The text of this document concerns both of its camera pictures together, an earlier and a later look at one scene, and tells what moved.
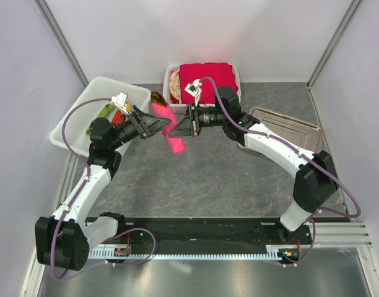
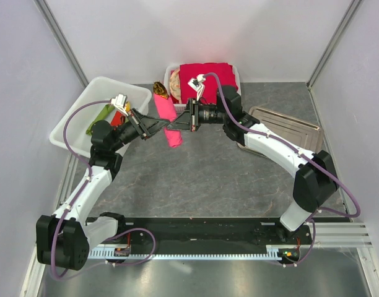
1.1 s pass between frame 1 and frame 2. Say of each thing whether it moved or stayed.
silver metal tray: stayed
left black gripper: stayed
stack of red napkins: stayed
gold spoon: moved
